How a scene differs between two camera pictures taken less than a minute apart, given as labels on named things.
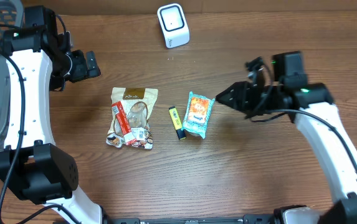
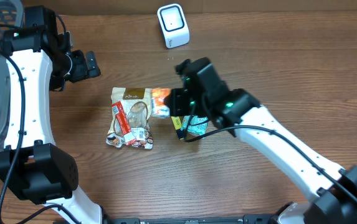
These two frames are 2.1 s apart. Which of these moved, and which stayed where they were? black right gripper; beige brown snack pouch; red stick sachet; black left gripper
Moved: black right gripper
Stayed: red stick sachet; black left gripper; beige brown snack pouch
